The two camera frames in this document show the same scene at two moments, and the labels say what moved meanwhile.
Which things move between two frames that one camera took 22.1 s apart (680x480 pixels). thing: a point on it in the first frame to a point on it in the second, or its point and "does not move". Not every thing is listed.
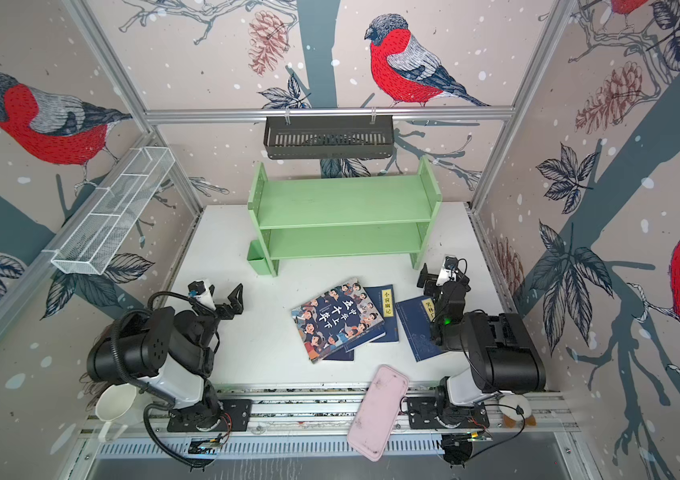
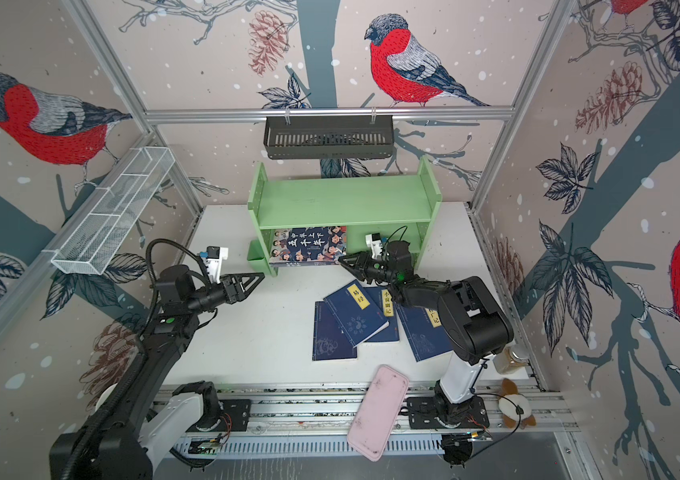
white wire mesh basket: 114,210 does not move
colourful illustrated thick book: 338,321 to 310,245
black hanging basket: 302,137 does not move
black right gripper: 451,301 to 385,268
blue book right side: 416,316 does not move
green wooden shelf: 339,217 does not move
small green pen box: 256,256 does not move
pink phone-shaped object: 377,411 does not move
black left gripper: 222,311 to 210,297
